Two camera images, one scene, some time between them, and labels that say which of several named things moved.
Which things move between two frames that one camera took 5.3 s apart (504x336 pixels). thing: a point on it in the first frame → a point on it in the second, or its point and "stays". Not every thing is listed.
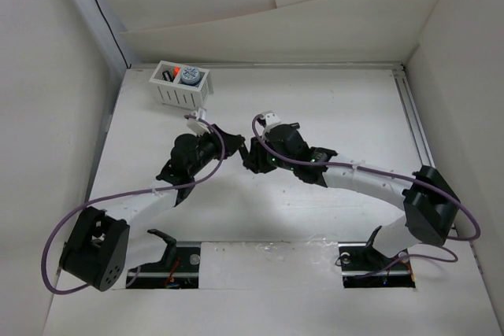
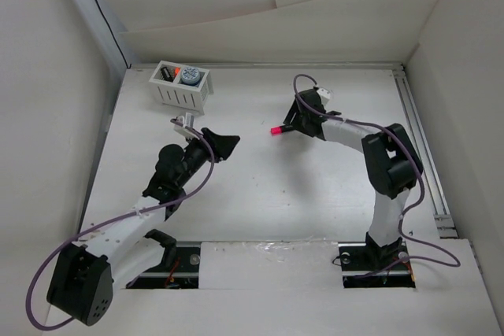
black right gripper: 255,160 → 294,109
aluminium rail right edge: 416,122 stays
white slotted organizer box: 182,85 stays
